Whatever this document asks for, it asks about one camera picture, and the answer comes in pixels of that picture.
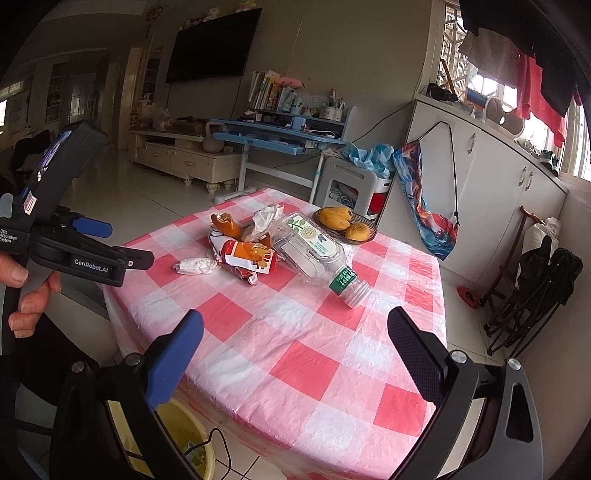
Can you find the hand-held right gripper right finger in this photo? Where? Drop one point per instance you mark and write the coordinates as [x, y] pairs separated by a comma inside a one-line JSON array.
[[415, 355]]

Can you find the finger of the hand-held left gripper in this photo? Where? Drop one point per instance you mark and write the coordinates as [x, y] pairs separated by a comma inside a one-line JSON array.
[[138, 260], [94, 227]]

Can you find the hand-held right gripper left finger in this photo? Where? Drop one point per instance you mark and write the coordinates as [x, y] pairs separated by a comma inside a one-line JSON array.
[[175, 364]]

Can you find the yellow plastic basin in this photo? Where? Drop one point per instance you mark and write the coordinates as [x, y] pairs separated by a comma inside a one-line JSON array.
[[182, 429]]

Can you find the large orange peel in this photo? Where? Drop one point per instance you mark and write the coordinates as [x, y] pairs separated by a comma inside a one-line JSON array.
[[226, 225]]

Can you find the orange red snack wrapper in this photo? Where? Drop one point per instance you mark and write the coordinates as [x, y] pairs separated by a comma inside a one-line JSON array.
[[249, 256]]

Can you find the clear plastic bottle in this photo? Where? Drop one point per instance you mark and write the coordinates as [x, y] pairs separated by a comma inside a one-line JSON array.
[[304, 249]]

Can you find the person's left hand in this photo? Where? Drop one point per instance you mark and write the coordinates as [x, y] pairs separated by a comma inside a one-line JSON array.
[[39, 295]]

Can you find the crumpled white tissue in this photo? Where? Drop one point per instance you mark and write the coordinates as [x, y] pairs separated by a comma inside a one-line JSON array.
[[196, 266]]

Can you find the person's dark clothing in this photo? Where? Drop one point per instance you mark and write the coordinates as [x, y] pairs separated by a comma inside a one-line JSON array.
[[55, 337]]

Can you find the red plastic object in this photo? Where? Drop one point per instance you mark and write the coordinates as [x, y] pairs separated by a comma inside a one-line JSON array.
[[467, 295]]

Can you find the white television cabinet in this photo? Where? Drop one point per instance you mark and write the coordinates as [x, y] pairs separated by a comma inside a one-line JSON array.
[[184, 159]]

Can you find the pink checked tablecloth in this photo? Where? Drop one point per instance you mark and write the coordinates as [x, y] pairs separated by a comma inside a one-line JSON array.
[[286, 350]]

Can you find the white plastic bag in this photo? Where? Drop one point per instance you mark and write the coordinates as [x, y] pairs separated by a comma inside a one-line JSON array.
[[157, 117]]

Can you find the small orange peel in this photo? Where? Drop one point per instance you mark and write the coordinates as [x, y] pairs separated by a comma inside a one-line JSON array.
[[265, 241]]

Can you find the yellow mango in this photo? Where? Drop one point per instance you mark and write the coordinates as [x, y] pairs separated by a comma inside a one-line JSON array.
[[334, 218], [358, 232]]

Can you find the black folding chair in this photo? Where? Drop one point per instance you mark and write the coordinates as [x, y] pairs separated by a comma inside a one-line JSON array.
[[554, 277]]

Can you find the blue study desk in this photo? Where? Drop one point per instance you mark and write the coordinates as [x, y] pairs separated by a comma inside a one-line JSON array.
[[258, 138]]

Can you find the white low cabinet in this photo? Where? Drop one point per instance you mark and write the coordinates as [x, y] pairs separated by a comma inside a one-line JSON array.
[[489, 194]]

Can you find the white sack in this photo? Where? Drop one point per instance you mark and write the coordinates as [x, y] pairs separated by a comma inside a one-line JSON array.
[[547, 230]]

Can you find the white plastic stool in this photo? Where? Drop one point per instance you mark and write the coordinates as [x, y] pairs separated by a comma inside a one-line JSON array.
[[341, 170]]

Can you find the blue plastic bag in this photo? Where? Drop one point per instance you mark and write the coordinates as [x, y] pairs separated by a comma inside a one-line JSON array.
[[374, 159]]

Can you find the row of books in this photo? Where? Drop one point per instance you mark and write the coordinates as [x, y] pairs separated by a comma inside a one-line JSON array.
[[265, 92]]

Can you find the pink plush toy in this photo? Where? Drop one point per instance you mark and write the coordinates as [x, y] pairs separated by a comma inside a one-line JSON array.
[[291, 82]]

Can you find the white pen holder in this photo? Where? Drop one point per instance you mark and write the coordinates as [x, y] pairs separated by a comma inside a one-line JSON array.
[[332, 113]]

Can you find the white plush toy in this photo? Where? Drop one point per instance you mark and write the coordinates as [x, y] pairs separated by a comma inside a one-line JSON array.
[[211, 14]]

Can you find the white cylinder container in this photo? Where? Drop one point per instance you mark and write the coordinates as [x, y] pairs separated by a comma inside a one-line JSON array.
[[503, 117]]

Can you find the black bag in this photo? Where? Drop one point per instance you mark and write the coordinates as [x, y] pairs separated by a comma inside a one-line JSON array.
[[438, 92]]

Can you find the pale plush toy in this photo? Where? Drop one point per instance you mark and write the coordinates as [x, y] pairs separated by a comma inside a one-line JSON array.
[[245, 5]]

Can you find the red hanging garment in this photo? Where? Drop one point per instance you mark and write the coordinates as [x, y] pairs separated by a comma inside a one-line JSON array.
[[535, 92]]

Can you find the grey hanging garment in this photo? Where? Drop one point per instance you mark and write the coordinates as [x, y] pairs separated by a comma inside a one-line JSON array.
[[494, 55]]

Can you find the window with metal bars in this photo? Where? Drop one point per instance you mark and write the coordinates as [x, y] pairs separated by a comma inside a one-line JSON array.
[[455, 46]]

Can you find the black hanging garment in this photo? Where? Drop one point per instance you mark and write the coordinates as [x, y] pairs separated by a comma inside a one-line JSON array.
[[531, 27]]

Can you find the brown wooden frame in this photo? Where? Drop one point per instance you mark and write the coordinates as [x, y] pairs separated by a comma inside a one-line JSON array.
[[531, 216]]

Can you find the black wall television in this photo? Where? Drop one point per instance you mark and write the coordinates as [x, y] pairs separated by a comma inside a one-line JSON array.
[[212, 46]]

